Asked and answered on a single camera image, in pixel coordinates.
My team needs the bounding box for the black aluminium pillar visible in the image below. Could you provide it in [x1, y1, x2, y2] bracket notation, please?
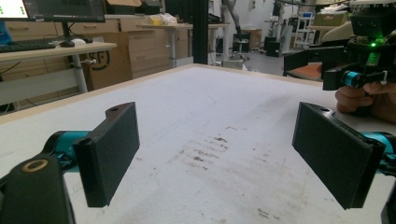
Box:
[192, 0, 209, 65]

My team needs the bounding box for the white shelf rack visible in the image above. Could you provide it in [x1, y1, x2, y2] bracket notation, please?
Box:
[293, 12, 316, 49]

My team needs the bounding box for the black keyboard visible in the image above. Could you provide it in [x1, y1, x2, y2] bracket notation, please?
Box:
[0, 41, 58, 54]

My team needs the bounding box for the small cardboard box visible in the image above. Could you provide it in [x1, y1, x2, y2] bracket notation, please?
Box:
[242, 28, 263, 49]

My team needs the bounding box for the black office stool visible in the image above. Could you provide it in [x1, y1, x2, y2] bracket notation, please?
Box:
[232, 26, 252, 62]

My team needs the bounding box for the large cardboard box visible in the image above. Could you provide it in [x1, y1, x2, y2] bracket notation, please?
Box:
[78, 32, 134, 91]

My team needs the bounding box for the wooden desk with white legs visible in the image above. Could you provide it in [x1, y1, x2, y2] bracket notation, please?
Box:
[0, 41, 118, 108]

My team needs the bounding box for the white-legged side desk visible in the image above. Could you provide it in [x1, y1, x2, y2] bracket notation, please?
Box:
[139, 22, 230, 68]

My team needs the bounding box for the black computer monitor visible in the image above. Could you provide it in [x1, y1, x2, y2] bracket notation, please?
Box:
[0, 0, 106, 49]

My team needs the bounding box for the white plastic bag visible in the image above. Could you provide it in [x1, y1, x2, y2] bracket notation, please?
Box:
[157, 12, 178, 26]

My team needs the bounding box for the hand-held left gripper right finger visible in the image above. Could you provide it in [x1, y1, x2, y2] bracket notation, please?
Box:
[291, 102, 387, 210]

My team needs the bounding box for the black floor case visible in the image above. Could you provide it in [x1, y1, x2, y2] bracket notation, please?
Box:
[263, 36, 282, 58]

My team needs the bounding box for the wooden drawer cabinet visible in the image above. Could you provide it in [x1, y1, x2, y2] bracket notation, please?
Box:
[6, 17, 191, 79]

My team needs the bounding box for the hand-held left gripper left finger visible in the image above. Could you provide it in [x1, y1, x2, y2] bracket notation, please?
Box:
[73, 102, 140, 208]

